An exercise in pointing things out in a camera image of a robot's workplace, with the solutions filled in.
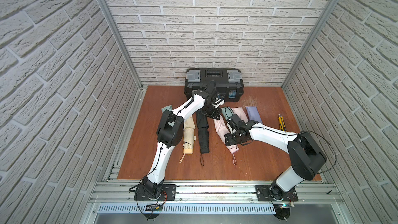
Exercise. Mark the yellow utility knife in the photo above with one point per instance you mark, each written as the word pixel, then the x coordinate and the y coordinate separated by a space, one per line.
pixel 282 125

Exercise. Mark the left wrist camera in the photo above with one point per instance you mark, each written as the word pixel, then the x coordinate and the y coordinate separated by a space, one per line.
pixel 214 97

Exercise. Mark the aluminium mounting rail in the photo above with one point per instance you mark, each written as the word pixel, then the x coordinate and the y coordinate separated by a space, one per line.
pixel 214 197

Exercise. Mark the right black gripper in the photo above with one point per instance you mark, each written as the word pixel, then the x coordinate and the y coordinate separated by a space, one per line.
pixel 229 141

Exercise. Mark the black plastic toolbox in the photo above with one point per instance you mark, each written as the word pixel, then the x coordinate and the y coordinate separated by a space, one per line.
pixel 228 82

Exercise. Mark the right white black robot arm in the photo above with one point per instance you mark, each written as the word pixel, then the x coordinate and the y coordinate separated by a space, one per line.
pixel 306 157

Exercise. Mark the mint green sleeved umbrella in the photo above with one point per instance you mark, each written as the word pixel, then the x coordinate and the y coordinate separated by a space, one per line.
pixel 227 113

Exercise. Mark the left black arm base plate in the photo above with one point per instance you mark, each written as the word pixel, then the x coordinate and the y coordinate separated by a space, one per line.
pixel 166 193

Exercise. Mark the black sleeved umbrella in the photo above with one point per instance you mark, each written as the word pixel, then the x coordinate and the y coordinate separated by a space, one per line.
pixel 203 136

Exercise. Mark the light pink sleeved umbrella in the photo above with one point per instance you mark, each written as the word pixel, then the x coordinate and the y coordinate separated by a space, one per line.
pixel 240 113

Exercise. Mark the lavender sleeved umbrella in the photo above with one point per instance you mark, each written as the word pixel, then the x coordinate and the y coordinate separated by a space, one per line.
pixel 253 114

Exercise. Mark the black umbrella sleeve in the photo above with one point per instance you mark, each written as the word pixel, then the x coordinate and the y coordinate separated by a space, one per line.
pixel 201 120

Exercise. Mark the cream sleeved umbrella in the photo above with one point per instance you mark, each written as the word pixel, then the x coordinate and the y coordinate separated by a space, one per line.
pixel 188 138

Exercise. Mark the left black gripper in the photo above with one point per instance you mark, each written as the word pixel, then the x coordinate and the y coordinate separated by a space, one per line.
pixel 211 110

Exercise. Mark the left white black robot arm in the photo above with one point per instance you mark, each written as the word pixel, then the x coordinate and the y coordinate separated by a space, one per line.
pixel 170 132

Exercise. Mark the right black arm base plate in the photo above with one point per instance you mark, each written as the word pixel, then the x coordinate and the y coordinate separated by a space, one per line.
pixel 264 193

